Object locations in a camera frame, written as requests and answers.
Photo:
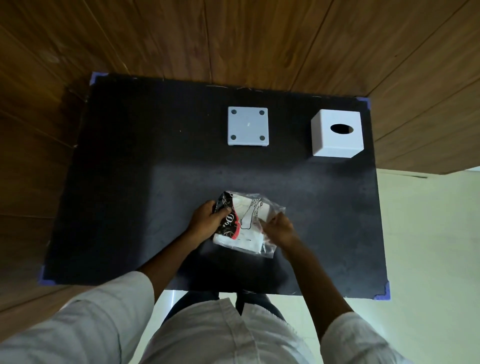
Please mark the black table mat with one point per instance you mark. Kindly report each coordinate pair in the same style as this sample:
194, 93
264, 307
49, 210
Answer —
187, 180

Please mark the clear plastic tissue packet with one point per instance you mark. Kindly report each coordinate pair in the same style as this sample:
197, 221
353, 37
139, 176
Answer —
245, 225

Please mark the person's left hand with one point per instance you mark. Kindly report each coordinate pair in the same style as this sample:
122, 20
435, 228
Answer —
203, 223

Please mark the person's white shirt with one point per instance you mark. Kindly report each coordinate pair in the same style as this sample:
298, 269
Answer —
195, 326

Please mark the blue table corner guard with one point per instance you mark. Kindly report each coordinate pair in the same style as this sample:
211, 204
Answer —
383, 293
96, 77
364, 101
45, 278

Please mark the person's right forearm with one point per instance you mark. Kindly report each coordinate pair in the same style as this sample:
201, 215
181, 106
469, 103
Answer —
318, 281

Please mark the person's left forearm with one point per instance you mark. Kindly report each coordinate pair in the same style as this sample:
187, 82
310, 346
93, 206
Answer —
165, 258

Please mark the white square base plate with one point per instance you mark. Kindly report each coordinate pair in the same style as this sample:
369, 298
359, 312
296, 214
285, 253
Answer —
248, 126

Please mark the white tissue box cover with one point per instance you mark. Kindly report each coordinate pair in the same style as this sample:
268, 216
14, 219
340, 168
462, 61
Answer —
337, 135

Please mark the person's left fingers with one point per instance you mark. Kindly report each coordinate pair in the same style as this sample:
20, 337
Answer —
220, 212

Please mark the person's right hand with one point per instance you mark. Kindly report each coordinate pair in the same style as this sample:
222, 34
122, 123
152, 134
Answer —
282, 230

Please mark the person's dark trousers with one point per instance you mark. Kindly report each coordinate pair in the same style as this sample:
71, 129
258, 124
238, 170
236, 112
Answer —
225, 303

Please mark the person's right fingers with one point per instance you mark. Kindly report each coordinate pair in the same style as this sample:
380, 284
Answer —
270, 221

